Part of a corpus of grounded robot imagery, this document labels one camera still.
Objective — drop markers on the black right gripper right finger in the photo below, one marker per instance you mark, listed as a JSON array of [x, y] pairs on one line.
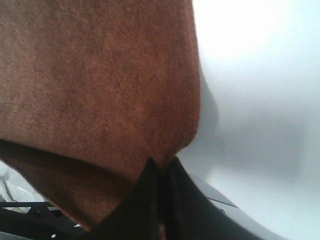
[[189, 215]]

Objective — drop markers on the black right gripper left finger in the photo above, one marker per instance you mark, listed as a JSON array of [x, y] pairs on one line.
[[136, 217]]

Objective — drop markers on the brown towel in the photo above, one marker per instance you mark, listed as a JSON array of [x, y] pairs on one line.
[[90, 90]]

